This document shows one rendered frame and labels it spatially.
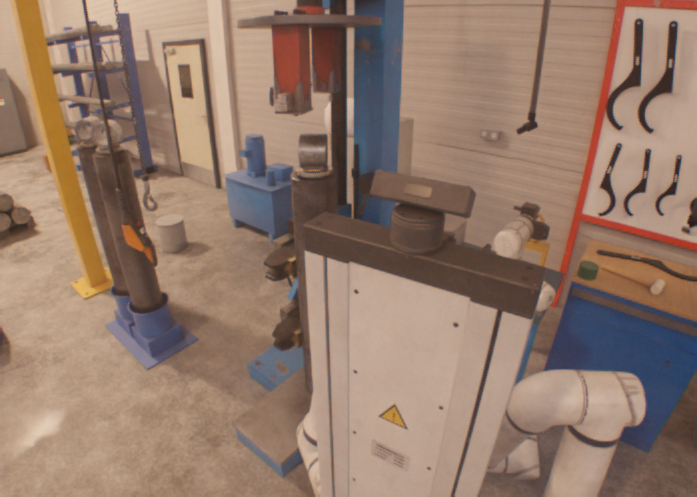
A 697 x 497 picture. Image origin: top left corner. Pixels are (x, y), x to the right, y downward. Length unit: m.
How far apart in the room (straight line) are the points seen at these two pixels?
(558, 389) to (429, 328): 0.44
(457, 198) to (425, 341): 0.22
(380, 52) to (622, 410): 1.67
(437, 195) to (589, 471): 0.79
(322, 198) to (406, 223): 1.30
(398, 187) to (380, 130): 1.53
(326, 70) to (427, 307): 1.48
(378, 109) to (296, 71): 0.63
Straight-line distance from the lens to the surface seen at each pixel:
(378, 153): 2.09
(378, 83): 2.04
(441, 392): 0.66
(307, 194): 1.79
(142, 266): 2.92
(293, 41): 1.54
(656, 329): 2.43
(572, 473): 1.12
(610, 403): 1.00
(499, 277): 0.51
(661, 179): 3.33
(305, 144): 1.77
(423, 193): 0.52
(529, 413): 0.98
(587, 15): 3.32
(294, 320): 2.46
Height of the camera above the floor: 2.04
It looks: 26 degrees down
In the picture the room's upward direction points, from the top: straight up
